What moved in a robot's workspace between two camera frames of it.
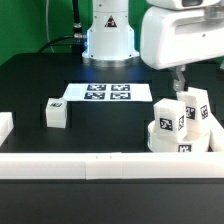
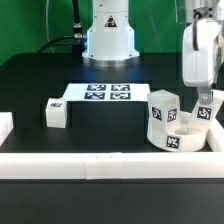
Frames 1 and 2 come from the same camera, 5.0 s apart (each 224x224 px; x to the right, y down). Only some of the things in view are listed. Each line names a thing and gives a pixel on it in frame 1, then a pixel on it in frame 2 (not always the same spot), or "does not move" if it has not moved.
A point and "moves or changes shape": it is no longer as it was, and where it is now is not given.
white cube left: x=56 y=112 does not move
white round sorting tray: x=195 y=138 moves or changes shape
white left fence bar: x=6 y=125 does not move
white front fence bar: x=112 y=165 does not move
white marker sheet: x=108 y=92 does not move
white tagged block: x=170 y=119 moves or changes shape
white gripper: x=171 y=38 -> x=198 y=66
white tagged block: x=198 y=111 -> x=205 y=114
